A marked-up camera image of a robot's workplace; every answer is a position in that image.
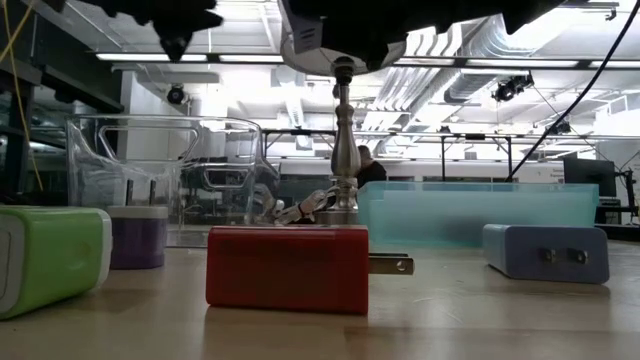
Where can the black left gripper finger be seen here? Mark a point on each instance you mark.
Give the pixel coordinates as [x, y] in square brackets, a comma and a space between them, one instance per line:
[175, 45]
[205, 21]

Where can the small purple white wall charger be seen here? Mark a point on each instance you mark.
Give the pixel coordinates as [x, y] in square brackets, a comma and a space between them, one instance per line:
[137, 240]

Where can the green white wall charger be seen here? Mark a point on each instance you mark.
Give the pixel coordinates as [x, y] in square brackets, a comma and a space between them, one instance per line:
[60, 260]

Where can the red wall charger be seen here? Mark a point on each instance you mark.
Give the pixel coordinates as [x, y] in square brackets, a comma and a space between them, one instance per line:
[285, 270]

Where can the light blue wall charger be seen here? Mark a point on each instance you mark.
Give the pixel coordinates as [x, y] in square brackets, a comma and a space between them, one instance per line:
[520, 252]

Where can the black ceiling spotlight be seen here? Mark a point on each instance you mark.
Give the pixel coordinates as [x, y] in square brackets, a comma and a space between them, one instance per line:
[176, 94]

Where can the ceiling light strip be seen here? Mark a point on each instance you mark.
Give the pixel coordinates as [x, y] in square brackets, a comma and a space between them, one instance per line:
[125, 57]
[520, 63]
[615, 64]
[250, 58]

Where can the black ceiling fixture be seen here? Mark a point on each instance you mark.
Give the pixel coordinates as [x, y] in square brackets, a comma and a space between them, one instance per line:
[557, 129]
[510, 89]

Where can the white shade silver table lamp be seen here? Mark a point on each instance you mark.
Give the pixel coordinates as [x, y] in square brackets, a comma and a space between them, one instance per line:
[345, 160]

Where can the person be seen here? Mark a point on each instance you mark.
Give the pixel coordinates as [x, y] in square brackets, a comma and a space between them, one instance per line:
[372, 172]

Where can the clear plastic bin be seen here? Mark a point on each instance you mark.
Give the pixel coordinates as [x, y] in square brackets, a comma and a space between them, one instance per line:
[85, 175]

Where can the dark metal shelving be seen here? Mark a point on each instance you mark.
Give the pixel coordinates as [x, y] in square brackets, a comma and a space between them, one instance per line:
[15, 165]

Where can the teal translucent plastic bin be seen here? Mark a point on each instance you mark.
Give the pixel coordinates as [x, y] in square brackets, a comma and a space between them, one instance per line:
[475, 215]

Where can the black computer monitor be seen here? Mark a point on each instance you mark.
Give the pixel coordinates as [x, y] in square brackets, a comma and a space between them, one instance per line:
[590, 177]

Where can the black monitor stand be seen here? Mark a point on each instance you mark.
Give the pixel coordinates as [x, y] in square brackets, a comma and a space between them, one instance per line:
[629, 195]

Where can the black desk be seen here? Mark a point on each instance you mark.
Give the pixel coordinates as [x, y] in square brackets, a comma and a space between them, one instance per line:
[617, 230]

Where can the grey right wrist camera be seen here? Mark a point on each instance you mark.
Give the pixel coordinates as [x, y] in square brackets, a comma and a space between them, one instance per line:
[306, 30]

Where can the black frame background table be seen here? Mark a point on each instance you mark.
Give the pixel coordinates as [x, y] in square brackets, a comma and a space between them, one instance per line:
[442, 160]

